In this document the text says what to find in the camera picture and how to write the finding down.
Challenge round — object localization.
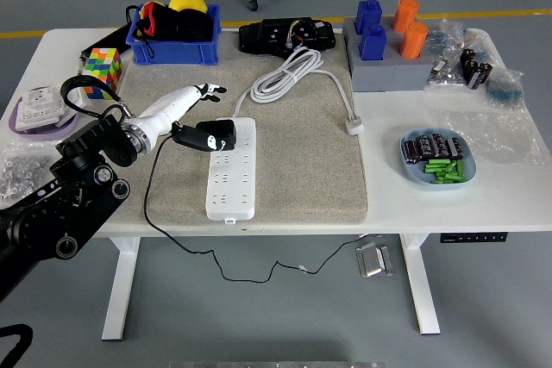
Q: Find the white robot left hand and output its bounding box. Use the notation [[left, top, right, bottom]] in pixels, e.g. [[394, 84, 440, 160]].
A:
[[136, 82, 228, 153]]

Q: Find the black plug adapter with cord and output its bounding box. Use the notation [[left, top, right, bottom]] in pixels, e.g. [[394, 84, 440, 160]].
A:
[[143, 119, 376, 284]]

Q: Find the white power strip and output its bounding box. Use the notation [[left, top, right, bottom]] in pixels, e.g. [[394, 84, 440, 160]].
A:
[[205, 116, 258, 226]]

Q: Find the blue plastic bin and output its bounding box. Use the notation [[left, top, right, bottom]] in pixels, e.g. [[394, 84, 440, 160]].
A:
[[125, 3, 223, 66]]

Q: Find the colourful puzzle cube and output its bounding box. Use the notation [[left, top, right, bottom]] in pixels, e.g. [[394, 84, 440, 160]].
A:
[[80, 47, 124, 101]]

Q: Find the black pouch with red trim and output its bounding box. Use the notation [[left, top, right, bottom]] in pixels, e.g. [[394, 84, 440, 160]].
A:
[[125, 0, 215, 59]]

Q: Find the long black flat box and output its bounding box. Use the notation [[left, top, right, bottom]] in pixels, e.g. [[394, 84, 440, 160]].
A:
[[79, 25, 133, 62]]

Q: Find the yellow ball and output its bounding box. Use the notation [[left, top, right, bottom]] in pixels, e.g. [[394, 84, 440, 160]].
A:
[[167, 0, 208, 14]]

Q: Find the purple plate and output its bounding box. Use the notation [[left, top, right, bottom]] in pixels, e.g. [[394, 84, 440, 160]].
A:
[[8, 98, 81, 141]]

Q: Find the grey-brown mat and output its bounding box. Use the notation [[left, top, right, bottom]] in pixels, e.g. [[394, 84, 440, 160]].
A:
[[105, 28, 370, 227]]

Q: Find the clear bag of metal screws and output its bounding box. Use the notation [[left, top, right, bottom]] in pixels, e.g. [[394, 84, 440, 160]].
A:
[[0, 143, 57, 209]]

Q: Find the white table leg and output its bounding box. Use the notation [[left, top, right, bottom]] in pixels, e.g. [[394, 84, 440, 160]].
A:
[[398, 233, 442, 337], [101, 236, 142, 342]]

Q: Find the blue bottle-shaped block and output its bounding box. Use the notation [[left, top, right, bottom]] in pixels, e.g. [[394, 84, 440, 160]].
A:
[[354, 0, 384, 36], [360, 23, 388, 62]]

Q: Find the grey holder block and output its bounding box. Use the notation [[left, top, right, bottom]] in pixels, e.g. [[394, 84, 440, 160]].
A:
[[342, 17, 435, 94]]

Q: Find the dark cylindrical capacitor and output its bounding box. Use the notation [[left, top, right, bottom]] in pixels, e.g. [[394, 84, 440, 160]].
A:
[[403, 139, 422, 165], [414, 135, 435, 159], [446, 137, 465, 160], [430, 134, 452, 158]]

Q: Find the orange cylinder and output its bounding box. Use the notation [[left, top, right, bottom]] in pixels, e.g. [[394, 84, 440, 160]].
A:
[[398, 21, 430, 60], [391, 0, 421, 34]]

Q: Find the light blue dish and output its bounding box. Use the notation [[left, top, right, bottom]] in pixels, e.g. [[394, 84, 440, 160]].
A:
[[399, 127, 477, 191]]

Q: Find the metal foot pedal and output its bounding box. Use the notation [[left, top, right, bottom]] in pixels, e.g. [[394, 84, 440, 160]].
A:
[[354, 241, 395, 278]]

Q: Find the clear bag of small parts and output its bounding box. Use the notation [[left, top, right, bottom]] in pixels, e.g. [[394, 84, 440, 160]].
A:
[[423, 18, 467, 92]]

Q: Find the bag of black capacitors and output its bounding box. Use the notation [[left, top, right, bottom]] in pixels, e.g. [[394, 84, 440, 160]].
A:
[[459, 47, 495, 91]]

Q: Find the empty clear plastic bag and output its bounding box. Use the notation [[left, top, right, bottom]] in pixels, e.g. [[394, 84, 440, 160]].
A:
[[433, 108, 552, 167]]

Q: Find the black table control panel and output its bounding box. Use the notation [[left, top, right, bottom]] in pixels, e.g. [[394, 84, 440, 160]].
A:
[[439, 233, 509, 244]]

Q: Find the clear bag of blue components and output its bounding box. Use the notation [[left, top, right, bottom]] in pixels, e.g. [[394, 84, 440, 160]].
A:
[[483, 69, 526, 109]]

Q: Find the white coiled power cable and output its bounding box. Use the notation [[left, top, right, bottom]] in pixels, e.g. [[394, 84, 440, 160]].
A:
[[235, 47, 366, 136]]

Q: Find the black electronic device with wires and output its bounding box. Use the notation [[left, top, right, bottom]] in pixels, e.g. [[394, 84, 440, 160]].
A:
[[238, 17, 337, 59]]

